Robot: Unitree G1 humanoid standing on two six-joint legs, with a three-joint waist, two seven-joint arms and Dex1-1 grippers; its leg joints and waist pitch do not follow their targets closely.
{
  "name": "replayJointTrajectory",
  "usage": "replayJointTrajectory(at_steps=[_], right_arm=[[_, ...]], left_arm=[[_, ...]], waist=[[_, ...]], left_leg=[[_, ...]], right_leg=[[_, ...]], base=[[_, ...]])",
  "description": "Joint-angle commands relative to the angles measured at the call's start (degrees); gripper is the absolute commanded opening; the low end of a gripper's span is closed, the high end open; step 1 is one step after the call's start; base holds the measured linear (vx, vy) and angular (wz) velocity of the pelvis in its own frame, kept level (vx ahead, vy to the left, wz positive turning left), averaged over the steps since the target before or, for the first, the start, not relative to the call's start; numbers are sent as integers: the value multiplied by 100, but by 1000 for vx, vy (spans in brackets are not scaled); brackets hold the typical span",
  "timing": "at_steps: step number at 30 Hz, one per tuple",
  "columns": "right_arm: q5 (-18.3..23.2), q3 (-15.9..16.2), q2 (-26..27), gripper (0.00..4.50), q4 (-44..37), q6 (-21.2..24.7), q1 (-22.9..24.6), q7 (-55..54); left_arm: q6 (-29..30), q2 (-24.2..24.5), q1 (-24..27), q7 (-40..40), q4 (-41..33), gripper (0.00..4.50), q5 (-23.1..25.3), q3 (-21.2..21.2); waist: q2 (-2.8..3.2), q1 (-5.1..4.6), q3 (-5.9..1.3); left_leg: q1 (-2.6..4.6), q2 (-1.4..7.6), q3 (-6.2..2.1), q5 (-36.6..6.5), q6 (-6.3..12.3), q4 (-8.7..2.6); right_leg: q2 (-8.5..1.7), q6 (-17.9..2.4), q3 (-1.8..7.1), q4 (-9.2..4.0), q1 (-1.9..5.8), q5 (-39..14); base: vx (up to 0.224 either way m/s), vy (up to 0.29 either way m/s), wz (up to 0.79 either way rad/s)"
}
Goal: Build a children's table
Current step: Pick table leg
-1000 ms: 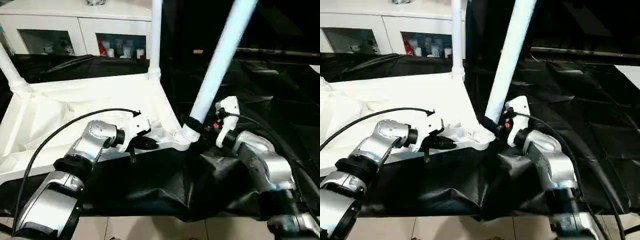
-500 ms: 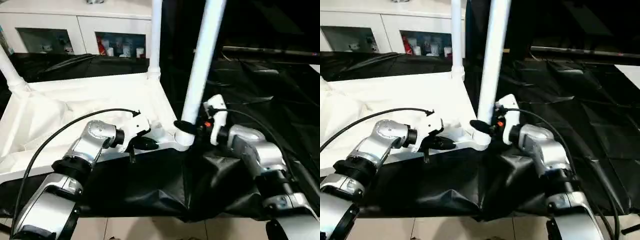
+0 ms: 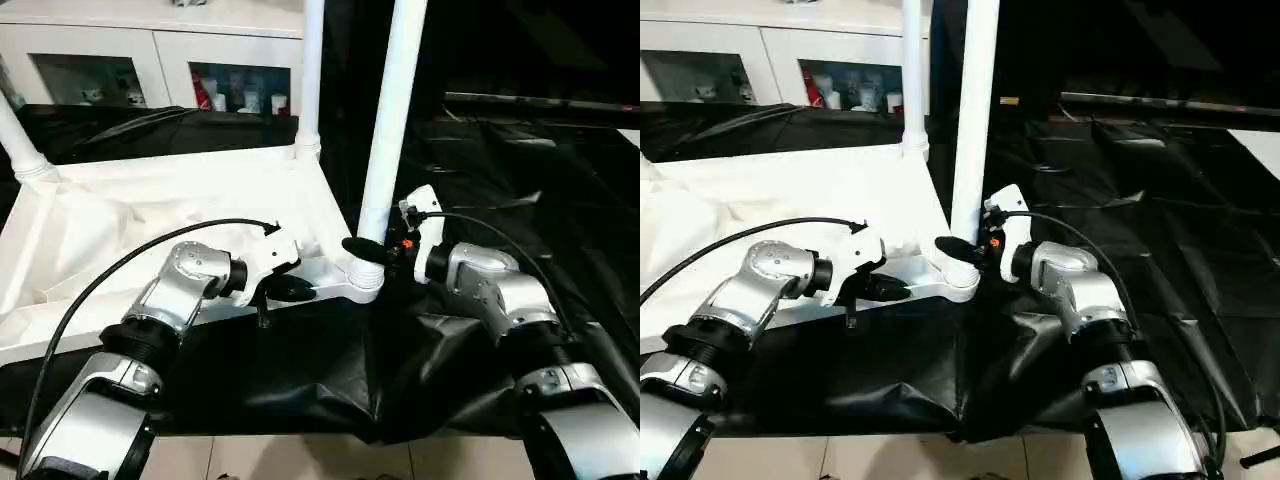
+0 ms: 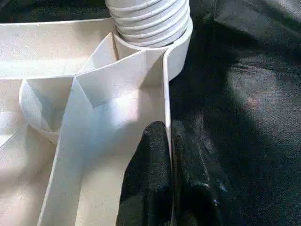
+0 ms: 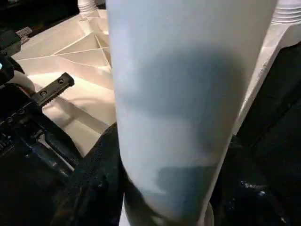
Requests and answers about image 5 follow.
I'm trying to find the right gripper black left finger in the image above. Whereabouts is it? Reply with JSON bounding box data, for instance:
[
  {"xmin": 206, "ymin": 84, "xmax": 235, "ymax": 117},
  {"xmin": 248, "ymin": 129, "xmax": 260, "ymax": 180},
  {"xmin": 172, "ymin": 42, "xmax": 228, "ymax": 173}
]
[{"xmin": 70, "ymin": 123, "xmax": 129, "ymax": 226}]

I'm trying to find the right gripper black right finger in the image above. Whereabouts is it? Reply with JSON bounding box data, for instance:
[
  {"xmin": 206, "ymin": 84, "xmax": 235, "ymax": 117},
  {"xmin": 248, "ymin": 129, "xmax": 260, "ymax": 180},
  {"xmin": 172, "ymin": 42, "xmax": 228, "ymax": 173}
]
[{"xmin": 210, "ymin": 134, "xmax": 290, "ymax": 226}]

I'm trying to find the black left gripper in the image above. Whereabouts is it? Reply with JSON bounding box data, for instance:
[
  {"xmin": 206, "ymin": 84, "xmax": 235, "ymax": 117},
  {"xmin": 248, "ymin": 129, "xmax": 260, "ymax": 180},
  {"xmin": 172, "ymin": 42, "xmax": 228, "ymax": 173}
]
[{"xmin": 0, "ymin": 56, "xmax": 79, "ymax": 175}]

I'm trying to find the white plastic table top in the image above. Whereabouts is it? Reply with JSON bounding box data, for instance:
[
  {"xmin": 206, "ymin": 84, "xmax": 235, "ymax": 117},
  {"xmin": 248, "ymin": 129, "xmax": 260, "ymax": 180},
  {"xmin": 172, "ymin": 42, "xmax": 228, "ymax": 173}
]
[{"xmin": 11, "ymin": 9, "xmax": 301, "ymax": 159}]

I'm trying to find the black plastic mat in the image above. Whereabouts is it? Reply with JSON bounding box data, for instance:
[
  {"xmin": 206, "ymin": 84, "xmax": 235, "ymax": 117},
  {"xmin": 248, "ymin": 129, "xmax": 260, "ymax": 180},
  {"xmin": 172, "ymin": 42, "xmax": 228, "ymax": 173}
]
[{"xmin": 0, "ymin": 0, "xmax": 301, "ymax": 226}]

